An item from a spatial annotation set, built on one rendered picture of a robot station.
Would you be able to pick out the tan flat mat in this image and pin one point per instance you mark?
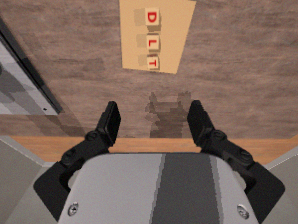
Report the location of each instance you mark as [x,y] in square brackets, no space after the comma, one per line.
[174,21]

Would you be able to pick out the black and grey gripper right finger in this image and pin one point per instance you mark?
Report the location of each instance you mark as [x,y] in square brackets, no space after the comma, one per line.
[263,189]

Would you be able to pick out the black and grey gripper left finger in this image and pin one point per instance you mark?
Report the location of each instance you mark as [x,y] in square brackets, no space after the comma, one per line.
[52,186]

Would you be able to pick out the beige block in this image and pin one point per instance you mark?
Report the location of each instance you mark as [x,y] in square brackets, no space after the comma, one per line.
[152,16]
[152,41]
[152,61]

